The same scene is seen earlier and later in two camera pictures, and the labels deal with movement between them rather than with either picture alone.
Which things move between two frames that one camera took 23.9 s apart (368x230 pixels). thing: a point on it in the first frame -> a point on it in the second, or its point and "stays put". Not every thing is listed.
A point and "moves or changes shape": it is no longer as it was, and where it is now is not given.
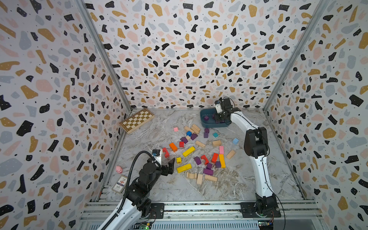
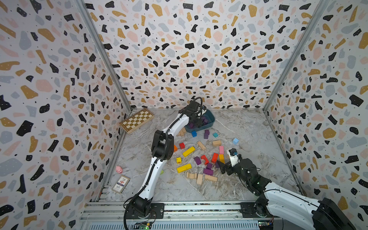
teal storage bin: (211, 123) moves or changes shape
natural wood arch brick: (191, 176) stays put
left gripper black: (166, 172) -> (200, 123)
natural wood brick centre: (217, 143) stays put
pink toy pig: (119, 169) stays put
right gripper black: (216, 119) -> (223, 167)
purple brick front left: (208, 171) stays put
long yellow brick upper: (189, 151) stays put
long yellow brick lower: (184, 167) stays put
